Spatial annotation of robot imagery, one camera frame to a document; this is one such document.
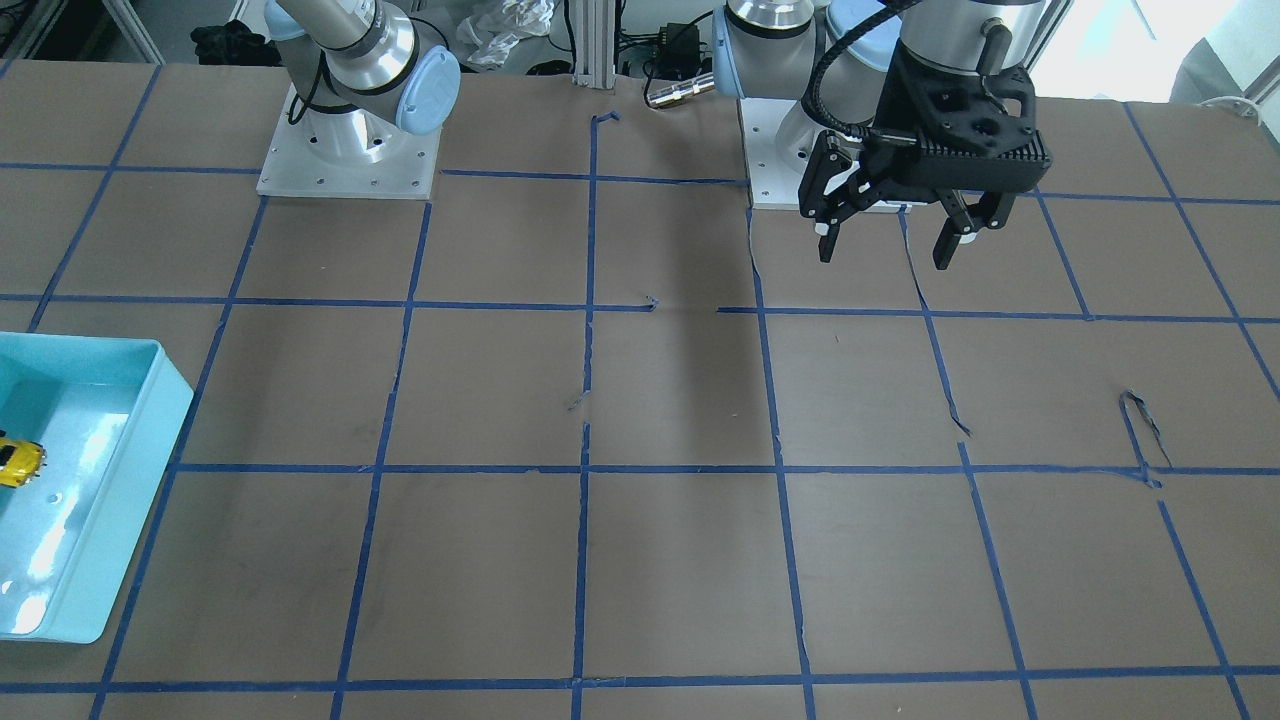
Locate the light blue plastic bin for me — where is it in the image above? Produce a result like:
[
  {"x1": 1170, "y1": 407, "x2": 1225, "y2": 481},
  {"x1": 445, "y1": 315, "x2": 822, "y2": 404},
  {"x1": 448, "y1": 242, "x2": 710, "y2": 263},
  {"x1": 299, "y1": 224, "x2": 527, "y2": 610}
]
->
[{"x1": 1, "y1": 332, "x2": 193, "y2": 644}]

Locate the aluminium frame post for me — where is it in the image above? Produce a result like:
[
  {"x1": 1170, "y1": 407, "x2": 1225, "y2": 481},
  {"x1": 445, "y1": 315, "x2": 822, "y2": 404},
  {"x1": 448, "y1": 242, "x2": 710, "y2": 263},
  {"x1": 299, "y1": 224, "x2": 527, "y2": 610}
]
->
[{"x1": 564, "y1": 0, "x2": 622, "y2": 91}]

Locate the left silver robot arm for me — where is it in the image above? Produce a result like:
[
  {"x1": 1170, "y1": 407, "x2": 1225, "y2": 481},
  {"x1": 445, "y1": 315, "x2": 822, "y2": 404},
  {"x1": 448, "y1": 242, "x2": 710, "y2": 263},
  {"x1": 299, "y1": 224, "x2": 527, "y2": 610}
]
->
[{"x1": 713, "y1": 1, "x2": 1053, "y2": 270}]

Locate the yellow toy beetle car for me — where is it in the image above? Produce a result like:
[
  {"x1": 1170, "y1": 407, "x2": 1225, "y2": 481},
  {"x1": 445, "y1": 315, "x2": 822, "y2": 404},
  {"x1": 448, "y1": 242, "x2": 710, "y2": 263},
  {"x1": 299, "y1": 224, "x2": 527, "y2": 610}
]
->
[{"x1": 1, "y1": 432, "x2": 47, "y2": 488}]

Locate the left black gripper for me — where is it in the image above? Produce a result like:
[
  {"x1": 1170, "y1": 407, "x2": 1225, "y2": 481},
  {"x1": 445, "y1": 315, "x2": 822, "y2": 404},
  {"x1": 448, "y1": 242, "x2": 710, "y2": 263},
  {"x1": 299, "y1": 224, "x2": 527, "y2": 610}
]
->
[{"x1": 797, "y1": 42, "x2": 1053, "y2": 272}]

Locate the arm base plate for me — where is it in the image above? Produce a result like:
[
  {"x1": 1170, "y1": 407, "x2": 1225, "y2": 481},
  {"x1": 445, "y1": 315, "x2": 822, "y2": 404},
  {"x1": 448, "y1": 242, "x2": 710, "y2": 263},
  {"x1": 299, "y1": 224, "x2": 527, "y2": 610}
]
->
[
  {"x1": 739, "y1": 97, "x2": 820, "y2": 211},
  {"x1": 256, "y1": 86, "x2": 442, "y2": 201}
]

